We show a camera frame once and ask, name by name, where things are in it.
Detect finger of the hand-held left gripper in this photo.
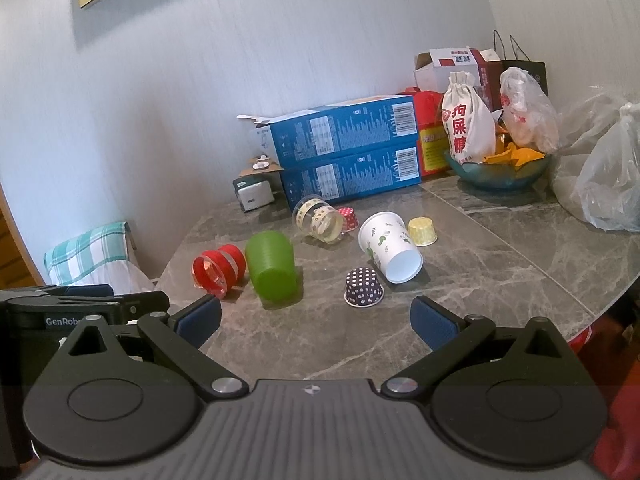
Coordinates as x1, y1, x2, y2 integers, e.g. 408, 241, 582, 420
0, 284, 115, 302
125, 291, 171, 326

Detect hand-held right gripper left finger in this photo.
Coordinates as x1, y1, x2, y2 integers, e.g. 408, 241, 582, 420
37, 294, 250, 403

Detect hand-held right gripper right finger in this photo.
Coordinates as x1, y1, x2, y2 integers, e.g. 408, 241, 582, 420
381, 296, 589, 403

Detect red plastic cup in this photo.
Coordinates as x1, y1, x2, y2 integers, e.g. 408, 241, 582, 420
192, 244, 247, 301

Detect small purple dotted paper cup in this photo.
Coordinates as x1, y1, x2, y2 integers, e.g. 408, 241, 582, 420
344, 267, 385, 308

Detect green plastic cup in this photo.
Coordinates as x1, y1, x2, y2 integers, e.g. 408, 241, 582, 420
244, 231, 298, 302

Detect white paper cup green print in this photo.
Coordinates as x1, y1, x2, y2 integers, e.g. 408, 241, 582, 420
358, 211, 424, 285

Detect small yellow paper cup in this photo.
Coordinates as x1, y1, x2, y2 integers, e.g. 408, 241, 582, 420
407, 216, 439, 248

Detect clear cup with yellow print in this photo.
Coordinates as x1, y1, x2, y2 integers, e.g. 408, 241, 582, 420
291, 194, 346, 245

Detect checkered green white cushion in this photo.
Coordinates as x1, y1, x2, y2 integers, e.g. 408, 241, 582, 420
44, 221, 157, 295

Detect wooden panel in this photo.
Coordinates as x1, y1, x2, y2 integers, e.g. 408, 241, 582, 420
0, 180, 51, 292

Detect white power adapter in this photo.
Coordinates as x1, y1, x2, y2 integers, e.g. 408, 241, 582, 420
236, 183, 276, 212

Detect teal glass bowl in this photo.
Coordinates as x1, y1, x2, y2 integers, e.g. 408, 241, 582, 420
444, 150, 554, 192

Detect small open cardboard box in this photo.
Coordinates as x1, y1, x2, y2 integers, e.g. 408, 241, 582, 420
232, 156, 285, 212

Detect blue cardboard box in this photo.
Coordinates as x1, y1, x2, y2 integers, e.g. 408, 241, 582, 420
279, 142, 424, 214
237, 94, 422, 167

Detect red and yellow box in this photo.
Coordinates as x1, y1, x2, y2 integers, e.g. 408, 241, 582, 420
397, 87, 452, 179

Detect orange snack packets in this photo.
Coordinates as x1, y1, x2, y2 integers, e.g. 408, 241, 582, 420
482, 127, 546, 169

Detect white cloth pouch red print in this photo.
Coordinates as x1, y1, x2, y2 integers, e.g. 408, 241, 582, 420
441, 71, 497, 166

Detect red cloth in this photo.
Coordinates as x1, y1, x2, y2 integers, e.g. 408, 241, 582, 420
569, 317, 640, 480

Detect large clear plastic bag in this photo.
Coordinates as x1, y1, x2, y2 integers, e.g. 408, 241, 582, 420
551, 91, 640, 234

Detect clear plastic bag red print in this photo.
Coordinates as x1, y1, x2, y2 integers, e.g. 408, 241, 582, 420
499, 66, 560, 155

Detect white and red carton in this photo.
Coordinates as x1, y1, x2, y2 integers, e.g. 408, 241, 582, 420
413, 47, 504, 111

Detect black paper bag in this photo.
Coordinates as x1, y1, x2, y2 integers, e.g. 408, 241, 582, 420
492, 30, 549, 111

